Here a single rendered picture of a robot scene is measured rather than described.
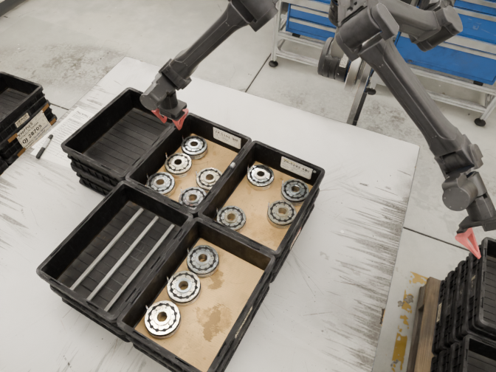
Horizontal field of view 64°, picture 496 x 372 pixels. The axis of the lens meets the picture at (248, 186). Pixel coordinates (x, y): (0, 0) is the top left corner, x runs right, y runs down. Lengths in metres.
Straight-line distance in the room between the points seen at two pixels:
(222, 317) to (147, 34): 3.02
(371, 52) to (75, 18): 3.58
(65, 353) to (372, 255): 1.10
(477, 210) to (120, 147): 1.26
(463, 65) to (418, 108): 2.24
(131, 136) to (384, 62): 1.11
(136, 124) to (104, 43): 2.14
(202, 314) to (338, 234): 0.62
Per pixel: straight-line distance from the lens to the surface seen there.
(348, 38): 0.90
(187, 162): 1.53
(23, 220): 1.75
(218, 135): 1.59
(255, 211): 1.43
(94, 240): 1.44
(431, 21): 1.18
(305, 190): 1.46
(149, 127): 1.73
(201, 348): 1.23
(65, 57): 3.76
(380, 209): 1.69
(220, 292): 1.28
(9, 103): 2.62
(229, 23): 0.98
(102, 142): 1.72
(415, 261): 2.48
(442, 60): 3.17
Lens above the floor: 2.02
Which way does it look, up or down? 53 degrees down
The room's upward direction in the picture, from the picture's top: 3 degrees clockwise
